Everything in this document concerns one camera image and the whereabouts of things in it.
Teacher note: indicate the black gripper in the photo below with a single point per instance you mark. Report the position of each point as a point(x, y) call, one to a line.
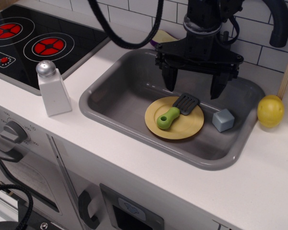
point(203, 54)

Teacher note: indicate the green handled black spatula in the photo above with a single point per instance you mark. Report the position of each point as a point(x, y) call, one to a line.
point(183, 105)

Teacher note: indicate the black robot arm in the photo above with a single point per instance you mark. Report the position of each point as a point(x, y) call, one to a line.
point(205, 17)

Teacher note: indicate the yellow plate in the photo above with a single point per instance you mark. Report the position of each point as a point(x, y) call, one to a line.
point(182, 127)

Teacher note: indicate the grey sink basin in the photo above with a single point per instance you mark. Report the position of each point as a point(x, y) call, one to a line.
point(121, 96)

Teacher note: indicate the grey blue cube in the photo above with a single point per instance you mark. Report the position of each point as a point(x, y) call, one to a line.
point(223, 120)

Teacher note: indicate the purple eggplant half toy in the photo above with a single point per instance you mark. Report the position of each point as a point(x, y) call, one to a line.
point(162, 37)

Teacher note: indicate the yellow lemon toy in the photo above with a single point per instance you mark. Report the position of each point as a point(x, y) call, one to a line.
point(270, 111)

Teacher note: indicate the black faucet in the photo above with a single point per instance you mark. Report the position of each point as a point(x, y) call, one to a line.
point(262, 37)

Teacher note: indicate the white salt shaker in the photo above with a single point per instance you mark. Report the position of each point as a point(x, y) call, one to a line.
point(52, 88)

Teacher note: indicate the grey dishwasher panel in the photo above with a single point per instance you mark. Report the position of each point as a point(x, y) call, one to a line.
point(125, 214)

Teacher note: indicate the black toy stove top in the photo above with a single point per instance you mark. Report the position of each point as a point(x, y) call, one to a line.
point(29, 36)

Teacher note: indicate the grey oven knob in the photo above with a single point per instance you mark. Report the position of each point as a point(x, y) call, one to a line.
point(14, 133)

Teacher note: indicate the dark grey cabinet handle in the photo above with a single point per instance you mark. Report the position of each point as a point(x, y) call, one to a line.
point(84, 200)

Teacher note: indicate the grey oven door handle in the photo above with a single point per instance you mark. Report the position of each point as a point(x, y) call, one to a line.
point(8, 152)

